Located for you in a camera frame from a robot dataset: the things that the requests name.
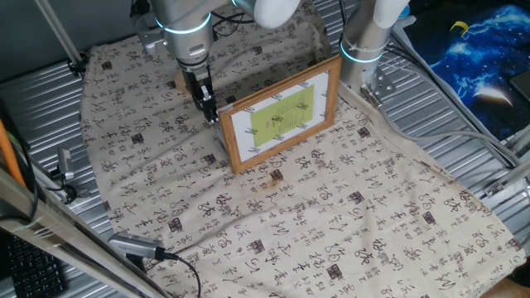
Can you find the blue galaxy print mat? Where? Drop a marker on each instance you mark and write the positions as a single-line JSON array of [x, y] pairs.
[[476, 62]]

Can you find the light wooden block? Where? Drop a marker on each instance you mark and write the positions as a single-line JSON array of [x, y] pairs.
[[180, 83]]

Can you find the beige calligraphy print cloth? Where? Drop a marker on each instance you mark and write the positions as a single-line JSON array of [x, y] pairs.
[[331, 215]]

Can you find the aluminium frame bar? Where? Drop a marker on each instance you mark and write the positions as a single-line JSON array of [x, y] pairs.
[[49, 223]]

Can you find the small clamp-mounted camera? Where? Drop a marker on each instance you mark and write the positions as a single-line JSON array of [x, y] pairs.
[[65, 161]]

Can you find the silver base mounting plate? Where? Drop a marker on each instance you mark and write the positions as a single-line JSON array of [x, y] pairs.
[[379, 85]]

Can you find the dark flat device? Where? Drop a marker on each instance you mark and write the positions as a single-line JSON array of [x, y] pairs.
[[522, 85]]

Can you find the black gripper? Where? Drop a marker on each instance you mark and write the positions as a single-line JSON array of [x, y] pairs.
[[198, 83]]

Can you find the wooden picture frame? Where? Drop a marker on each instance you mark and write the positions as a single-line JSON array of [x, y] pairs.
[[281, 116]]

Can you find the grey metal pole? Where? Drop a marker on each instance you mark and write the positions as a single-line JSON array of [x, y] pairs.
[[58, 31]]

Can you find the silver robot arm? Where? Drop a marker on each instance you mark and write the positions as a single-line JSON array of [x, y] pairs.
[[186, 16]]

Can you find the black keyboard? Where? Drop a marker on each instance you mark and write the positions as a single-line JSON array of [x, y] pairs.
[[33, 273]]

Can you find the grey depth camera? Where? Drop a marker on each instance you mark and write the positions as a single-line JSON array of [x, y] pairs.
[[136, 245]]

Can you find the aluminium corner bracket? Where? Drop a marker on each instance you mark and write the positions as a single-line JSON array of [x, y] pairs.
[[497, 188]]

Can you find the black pole clamp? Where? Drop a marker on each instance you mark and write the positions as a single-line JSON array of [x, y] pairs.
[[78, 66]]

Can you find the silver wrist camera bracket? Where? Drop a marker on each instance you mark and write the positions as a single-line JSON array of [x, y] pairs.
[[149, 35]]

